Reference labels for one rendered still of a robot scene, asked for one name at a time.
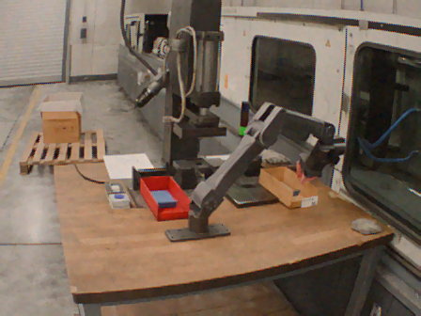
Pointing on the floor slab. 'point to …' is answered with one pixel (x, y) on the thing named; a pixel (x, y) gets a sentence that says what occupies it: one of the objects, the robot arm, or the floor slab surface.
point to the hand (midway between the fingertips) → (301, 179)
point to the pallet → (62, 150)
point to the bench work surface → (202, 252)
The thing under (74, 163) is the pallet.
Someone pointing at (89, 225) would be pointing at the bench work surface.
